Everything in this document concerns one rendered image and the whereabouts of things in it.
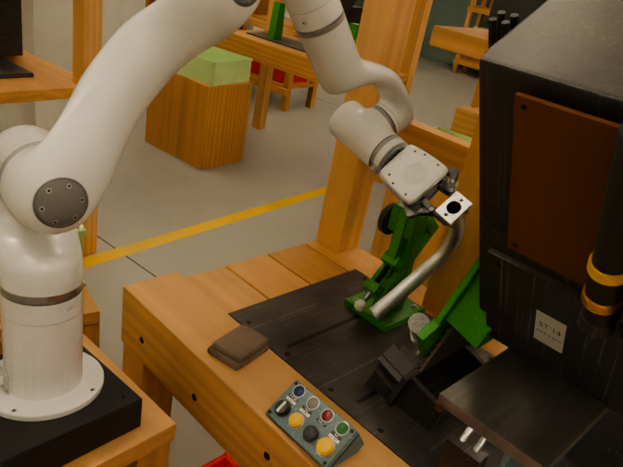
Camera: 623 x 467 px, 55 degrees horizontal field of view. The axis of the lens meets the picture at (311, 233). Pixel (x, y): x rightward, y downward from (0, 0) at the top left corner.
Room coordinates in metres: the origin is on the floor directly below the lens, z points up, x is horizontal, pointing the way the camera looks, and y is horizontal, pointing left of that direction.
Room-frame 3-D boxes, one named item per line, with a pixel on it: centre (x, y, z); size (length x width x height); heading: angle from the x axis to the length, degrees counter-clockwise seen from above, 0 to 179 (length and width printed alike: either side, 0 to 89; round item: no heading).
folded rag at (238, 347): (0.97, 0.10, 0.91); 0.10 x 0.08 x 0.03; 149
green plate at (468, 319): (0.89, -0.31, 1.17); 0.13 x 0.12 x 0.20; 49
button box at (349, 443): (0.79, -0.07, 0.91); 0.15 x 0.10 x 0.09; 49
